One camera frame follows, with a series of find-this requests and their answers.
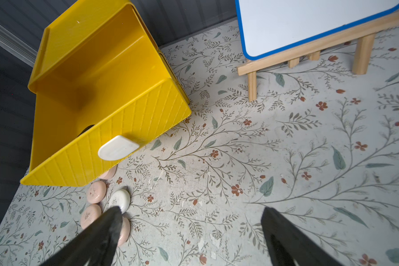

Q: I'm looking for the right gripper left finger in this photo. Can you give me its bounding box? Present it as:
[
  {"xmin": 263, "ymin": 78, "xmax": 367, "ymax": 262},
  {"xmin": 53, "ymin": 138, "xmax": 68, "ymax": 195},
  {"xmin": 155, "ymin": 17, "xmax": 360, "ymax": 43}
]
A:
[{"xmin": 42, "ymin": 207, "xmax": 123, "ymax": 266}]

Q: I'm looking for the yellow three-drawer cabinet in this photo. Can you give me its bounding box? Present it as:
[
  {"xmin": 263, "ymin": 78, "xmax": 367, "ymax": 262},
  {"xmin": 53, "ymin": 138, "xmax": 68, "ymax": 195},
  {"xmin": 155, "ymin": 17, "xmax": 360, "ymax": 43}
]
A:
[{"xmin": 27, "ymin": 0, "xmax": 191, "ymax": 107}]

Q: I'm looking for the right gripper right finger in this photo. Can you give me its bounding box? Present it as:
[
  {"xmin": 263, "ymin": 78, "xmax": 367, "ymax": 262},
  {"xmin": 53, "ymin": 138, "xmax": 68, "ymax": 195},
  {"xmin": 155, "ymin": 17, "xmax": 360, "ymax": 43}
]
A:
[{"xmin": 260, "ymin": 207, "xmax": 340, "ymax": 266}]

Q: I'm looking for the black earphone case bottom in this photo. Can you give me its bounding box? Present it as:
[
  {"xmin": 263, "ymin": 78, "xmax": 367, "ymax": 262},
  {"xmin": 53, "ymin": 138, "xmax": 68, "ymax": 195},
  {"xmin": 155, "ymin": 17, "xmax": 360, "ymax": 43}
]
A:
[{"xmin": 78, "ymin": 125, "xmax": 94, "ymax": 136}]

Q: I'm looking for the small wooden easel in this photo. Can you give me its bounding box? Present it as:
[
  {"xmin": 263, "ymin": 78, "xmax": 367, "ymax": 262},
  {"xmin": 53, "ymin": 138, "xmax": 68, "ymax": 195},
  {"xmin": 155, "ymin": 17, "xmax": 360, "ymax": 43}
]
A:
[{"xmin": 237, "ymin": 11, "xmax": 399, "ymax": 102}]

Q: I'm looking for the white board blue frame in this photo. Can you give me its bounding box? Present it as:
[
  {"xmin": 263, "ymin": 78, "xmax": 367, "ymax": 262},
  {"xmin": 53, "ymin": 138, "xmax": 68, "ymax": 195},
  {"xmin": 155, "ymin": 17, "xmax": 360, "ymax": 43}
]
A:
[{"xmin": 236, "ymin": 0, "xmax": 399, "ymax": 61}]

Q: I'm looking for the white earphone case upper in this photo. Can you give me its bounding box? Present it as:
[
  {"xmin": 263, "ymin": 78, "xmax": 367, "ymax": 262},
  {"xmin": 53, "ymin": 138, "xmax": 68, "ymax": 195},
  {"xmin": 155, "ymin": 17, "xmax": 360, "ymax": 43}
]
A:
[{"xmin": 108, "ymin": 189, "xmax": 131, "ymax": 214}]

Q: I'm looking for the yellow top drawer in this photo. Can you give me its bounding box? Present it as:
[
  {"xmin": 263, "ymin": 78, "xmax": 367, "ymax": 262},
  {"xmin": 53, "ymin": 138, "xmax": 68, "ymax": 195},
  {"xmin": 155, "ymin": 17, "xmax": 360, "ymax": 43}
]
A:
[{"xmin": 19, "ymin": 3, "xmax": 192, "ymax": 187}]

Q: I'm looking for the pink earphone case right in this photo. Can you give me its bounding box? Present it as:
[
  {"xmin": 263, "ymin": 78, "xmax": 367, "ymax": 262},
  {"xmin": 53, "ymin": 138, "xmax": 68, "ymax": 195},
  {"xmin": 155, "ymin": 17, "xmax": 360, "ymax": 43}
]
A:
[{"xmin": 117, "ymin": 217, "xmax": 131, "ymax": 247}]

